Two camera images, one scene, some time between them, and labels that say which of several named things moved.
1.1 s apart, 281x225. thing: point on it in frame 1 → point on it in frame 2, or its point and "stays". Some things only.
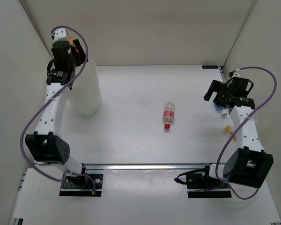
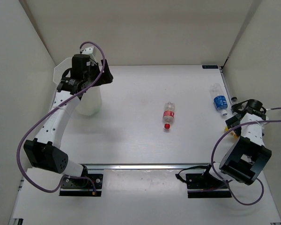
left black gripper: [81, 56] → [106, 77]
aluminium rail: [146, 167] stays
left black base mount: [82, 185] stays
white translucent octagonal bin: [85, 95] stays
